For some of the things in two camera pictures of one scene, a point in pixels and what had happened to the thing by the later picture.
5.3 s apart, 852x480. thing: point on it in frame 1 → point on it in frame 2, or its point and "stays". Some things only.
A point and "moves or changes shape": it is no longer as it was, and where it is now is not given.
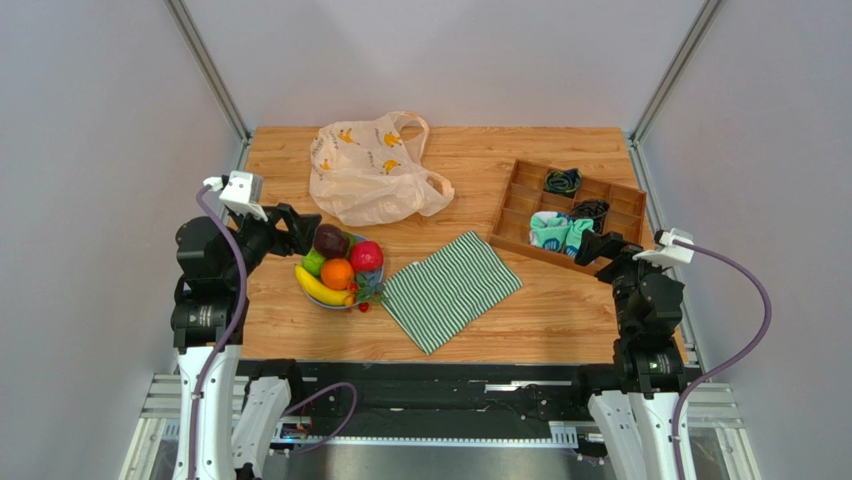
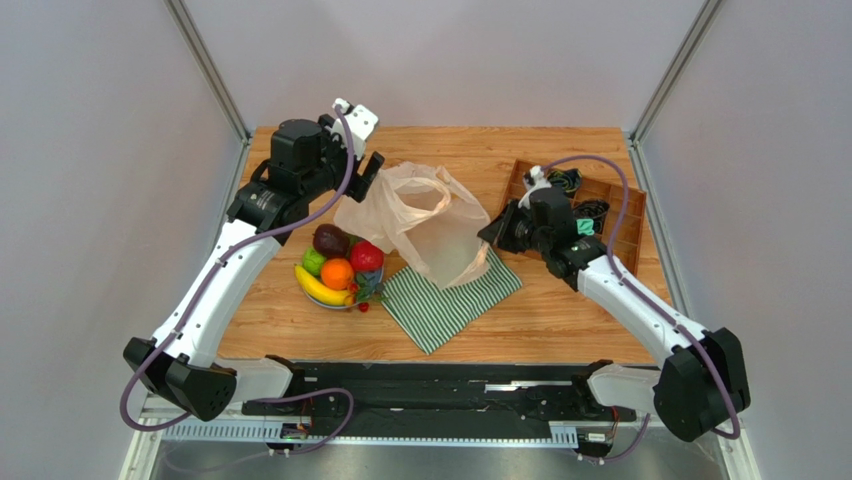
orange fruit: x=337 y=274 stays
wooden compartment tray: x=526 y=195 stays
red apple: x=366 y=255 stays
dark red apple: x=330 y=241 stays
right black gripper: x=612 y=252 → x=507 y=229
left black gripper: x=300 y=227 → x=358 y=185
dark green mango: x=352 y=239 stays
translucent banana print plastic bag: x=371 y=171 moves or changes shape
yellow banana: x=323 y=292 stays
